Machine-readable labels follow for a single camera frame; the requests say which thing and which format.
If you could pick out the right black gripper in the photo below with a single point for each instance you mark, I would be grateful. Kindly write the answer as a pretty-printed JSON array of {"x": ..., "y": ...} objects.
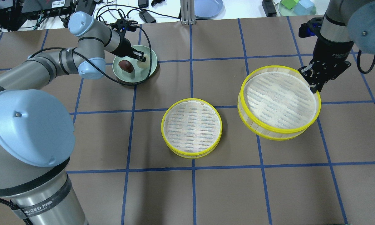
[{"x": 331, "y": 53}]

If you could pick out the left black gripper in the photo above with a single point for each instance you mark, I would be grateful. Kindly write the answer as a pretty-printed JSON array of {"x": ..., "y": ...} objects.
[{"x": 124, "y": 46}]

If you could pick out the white bun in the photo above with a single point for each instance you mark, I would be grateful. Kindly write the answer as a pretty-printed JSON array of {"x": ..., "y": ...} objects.
[{"x": 146, "y": 63}]

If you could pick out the dark red bun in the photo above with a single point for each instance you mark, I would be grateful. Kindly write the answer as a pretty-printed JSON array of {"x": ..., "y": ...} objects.
[{"x": 126, "y": 66}]

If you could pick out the yellow steamer layer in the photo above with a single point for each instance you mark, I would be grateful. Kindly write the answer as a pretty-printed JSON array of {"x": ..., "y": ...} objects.
[
  {"x": 275, "y": 102},
  {"x": 191, "y": 128}
]

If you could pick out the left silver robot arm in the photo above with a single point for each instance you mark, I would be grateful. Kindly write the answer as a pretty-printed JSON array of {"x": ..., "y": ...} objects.
[{"x": 36, "y": 130}]

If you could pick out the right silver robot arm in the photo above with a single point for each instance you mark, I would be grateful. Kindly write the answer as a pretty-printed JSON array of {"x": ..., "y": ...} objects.
[{"x": 345, "y": 23}]

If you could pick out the light green plate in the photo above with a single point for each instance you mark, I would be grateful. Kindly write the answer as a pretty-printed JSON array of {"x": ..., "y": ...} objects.
[{"x": 138, "y": 74}]

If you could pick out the black power adapter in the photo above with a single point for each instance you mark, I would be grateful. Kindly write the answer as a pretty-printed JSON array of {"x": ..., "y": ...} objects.
[{"x": 146, "y": 17}]

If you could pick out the green plate with blocks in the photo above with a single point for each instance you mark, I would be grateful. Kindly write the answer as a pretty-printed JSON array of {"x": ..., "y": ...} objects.
[{"x": 289, "y": 8}]

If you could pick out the blue plate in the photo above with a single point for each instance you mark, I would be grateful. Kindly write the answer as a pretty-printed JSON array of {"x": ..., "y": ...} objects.
[{"x": 207, "y": 9}]

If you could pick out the aluminium frame post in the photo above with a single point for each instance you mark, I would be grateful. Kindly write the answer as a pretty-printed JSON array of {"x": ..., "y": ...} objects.
[{"x": 187, "y": 12}]

